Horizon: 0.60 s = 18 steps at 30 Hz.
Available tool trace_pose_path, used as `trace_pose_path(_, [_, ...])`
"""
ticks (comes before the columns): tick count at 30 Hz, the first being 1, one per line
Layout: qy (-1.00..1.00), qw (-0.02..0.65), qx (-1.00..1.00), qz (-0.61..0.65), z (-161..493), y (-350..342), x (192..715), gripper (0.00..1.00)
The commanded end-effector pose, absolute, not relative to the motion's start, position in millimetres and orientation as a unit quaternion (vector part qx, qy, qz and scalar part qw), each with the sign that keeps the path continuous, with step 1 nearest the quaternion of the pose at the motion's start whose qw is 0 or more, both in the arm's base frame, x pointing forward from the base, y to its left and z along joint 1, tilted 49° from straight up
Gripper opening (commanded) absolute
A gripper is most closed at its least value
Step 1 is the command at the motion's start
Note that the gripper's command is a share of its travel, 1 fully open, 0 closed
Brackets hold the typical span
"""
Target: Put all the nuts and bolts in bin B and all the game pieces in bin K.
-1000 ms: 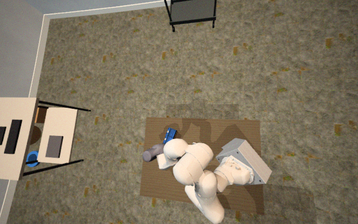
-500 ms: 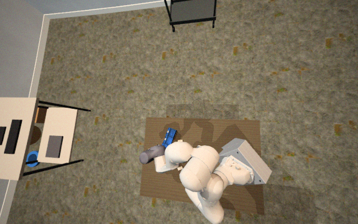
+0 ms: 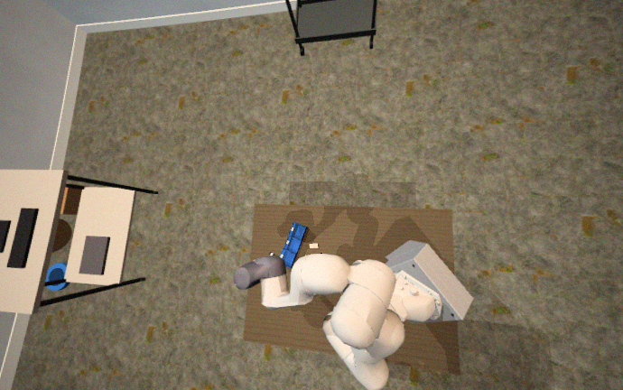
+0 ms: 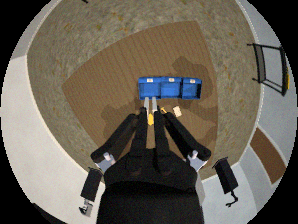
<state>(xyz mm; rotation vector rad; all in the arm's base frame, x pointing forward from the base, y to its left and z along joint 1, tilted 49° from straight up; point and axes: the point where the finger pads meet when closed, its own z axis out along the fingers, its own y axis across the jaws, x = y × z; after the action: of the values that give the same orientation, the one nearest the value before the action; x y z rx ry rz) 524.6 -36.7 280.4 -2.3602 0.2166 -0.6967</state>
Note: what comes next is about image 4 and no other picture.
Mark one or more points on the cream domino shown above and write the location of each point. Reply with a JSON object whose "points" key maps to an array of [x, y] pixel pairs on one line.
{"points": [[177, 111]]}

